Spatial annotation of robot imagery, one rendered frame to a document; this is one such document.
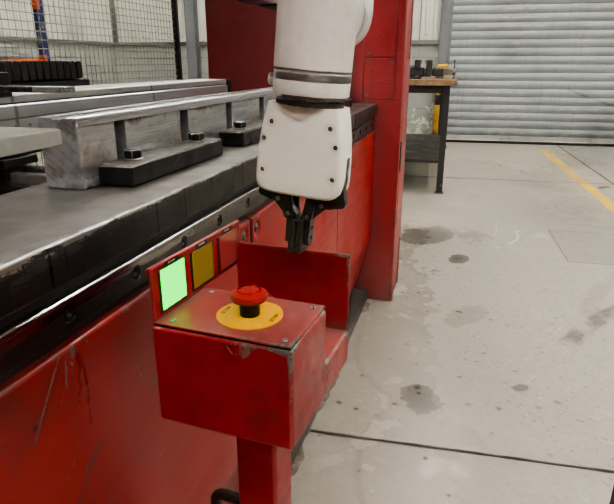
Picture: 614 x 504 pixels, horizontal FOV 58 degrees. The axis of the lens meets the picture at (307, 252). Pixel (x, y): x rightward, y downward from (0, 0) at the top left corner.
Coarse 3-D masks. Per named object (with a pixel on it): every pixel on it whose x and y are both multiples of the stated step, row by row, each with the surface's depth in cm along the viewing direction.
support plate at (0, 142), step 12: (0, 132) 32; (12, 132) 32; (24, 132) 32; (36, 132) 32; (48, 132) 33; (60, 132) 34; (0, 144) 29; (12, 144) 30; (24, 144) 31; (36, 144) 32; (48, 144) 33; (60, 144) 34; (0, 156) 30
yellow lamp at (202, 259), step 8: (200, 248) 65; (208, 248) 67; (192, 256) 63; (200, 256) 65; (208, 256) 67; (200, 264) 65; (208, 264) 67; (200, 272) 65; (208, 272) 67; (200, 280) 66
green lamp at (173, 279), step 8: (176, 264) 60; (184, 264) 62; (160, 272) 58; (168, 272) 59; (176, 272) 61; (184, 272) 62; (168, 280) 59; (176, 280) 61; (184, 280) 62; (168, 288) 60; (176, 288) 61; (184, 288) 63; (168, 296) 60; (176, 296) 61; (168, 304) 60
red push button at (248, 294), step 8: (240, 288) 59; (248, 288) 59; (256, 288) 59; (232, 296) 58; (240, 296) 58; (248, 296) 58; (256, 296) 58; (264, 296) 58; (240, 304) 58; (248, 304) 58; (256, 304) 58; (240, 312) 59; (248, 312) 59; (256, 312) 59
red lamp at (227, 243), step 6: (234, 228) 73; (228, 234) 71; (234, 234) 73; (222, 240) 70; (228, 240) 71; (234, 240) 73; (222, 246) 70; (228, 246) 71; (234, 246) 73; (222, 252) 70; (228, 252) 72; (234, 252) 73; (222, 258) 70; (228, 258) 72; (234, 258) 73; (222, 264) 70; (228, 264) 72
